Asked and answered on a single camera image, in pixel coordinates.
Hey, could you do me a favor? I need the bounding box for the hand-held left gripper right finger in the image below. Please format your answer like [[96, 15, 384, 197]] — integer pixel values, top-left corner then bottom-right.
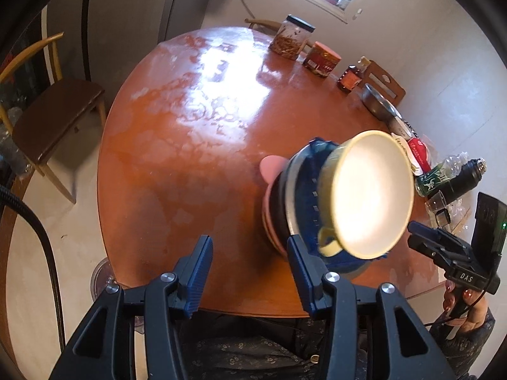
[[286, 235, 458, 380]]

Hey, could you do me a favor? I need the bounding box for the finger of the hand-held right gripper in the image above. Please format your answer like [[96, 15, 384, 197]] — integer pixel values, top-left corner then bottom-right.
[[407, 222, 473, 259], [409, 238, 460, 276]]

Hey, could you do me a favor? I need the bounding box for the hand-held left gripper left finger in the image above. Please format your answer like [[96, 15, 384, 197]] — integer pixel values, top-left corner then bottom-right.
[[49, 235, 215, 380]]

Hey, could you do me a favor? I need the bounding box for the cream bowl with handles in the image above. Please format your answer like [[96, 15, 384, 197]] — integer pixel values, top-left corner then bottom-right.
[[317, 130, 415, 260]]

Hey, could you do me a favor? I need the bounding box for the round steel pan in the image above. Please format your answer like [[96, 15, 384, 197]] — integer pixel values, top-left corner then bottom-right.
[[271, 154, 302, 246]]

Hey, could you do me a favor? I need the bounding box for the blue ribbed plastic bowl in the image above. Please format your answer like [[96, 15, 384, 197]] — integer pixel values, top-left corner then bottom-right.
[[295, 137, 387, 274]]

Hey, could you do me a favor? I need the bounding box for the pink plate with ears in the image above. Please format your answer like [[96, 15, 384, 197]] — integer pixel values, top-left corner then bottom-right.
[[259, 155, 292, 258]]

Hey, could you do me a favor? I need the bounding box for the person's right forearm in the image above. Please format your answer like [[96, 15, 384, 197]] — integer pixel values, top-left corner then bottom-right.
[[430, 309, 497, 378]]

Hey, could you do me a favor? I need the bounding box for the person's right hand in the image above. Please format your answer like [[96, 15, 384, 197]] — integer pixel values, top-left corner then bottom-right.
[[441, 279, 490, 337]]

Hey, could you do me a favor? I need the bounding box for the clear plastic cup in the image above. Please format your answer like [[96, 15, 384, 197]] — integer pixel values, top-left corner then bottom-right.
[[425, 191, 450, 212]]

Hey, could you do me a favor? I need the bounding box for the clear green-label bottle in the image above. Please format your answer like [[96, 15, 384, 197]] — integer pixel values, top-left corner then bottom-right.
[[415, 152, 472, 199]]

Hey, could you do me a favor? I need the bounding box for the black thermos flask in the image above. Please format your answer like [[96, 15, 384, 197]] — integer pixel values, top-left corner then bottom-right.
[[444, 157, 487, 202]]

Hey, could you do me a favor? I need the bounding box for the red packet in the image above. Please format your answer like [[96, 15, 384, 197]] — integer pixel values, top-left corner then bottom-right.
[[408, 136, 432, 175]]

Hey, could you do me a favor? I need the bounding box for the white ceramic bowl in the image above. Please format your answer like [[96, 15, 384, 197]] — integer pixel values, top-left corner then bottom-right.
[[388, 117, 414, 139]]

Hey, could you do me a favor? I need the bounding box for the steel basin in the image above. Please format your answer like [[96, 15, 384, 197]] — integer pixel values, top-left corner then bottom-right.
[[360, 83, 401, 121]]

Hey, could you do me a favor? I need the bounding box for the wooden chair with carved back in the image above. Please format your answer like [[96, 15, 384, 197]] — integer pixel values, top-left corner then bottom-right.
[[362, 60, 407, 105]]

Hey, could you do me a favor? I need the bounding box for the brown sauce bottle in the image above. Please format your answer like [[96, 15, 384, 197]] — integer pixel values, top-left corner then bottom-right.
[[337, 57, 371, 93]]

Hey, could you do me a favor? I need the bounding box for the red-lidded jar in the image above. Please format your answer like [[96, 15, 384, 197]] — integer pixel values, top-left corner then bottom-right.
[[303, 41, 341, 79]]

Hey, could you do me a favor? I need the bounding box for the yellow-framed chair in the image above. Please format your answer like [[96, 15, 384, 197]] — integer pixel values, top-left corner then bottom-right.
[[0, 32, 107, 204]]

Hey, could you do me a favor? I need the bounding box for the black-lidded clear jar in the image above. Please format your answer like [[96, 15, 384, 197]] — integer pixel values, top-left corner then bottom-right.
[[269, 15, 316, 61]]

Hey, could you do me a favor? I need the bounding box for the grey refrigerator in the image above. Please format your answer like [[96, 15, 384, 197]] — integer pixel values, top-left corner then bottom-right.
[[85, 0, 226, 84]]

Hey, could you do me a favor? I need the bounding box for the black hose cable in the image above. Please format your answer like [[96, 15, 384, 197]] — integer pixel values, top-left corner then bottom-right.
[[0, 184, 66, 353]]

